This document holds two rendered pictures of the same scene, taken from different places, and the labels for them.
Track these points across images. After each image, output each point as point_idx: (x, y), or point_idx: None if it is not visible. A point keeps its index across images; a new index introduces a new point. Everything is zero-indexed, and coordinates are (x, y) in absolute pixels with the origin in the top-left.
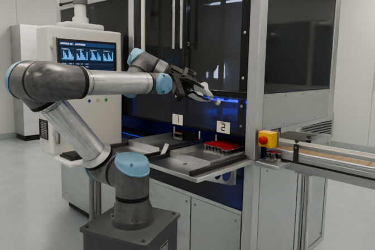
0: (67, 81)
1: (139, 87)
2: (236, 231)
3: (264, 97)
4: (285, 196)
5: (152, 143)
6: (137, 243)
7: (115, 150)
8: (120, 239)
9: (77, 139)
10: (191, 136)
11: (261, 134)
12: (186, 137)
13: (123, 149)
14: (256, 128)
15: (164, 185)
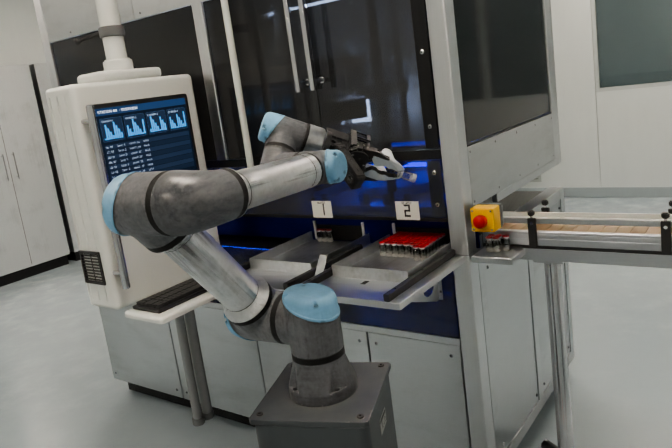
0: (220, 198)
1: (306, 180)
2: (455, 373)
3: (469, 152)
4: (516, 301)
5: (287, 257)
6: (353, 422)
7: None
8: (324, 421)
9: (222, 282)
10: (347, 232)
11: (475, 213)
12: (339, 235)
13: None
14: (464, 204)
15: None
